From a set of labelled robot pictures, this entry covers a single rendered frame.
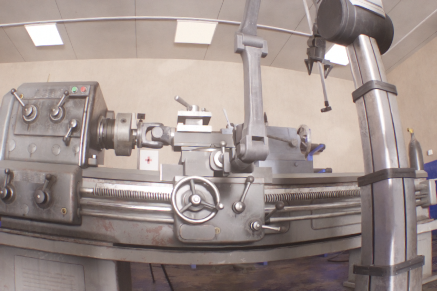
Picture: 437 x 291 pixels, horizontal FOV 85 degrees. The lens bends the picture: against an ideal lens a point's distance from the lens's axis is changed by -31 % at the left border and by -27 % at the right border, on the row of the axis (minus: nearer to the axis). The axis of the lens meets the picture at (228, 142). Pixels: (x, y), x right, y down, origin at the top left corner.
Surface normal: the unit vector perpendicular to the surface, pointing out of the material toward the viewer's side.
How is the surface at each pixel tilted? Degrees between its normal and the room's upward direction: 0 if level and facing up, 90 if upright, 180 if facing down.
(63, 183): 90
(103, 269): 90
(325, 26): 90
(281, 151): 66
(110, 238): 90
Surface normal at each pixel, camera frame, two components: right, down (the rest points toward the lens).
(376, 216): -0.96, -0.06
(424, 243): 0.22, -0.27
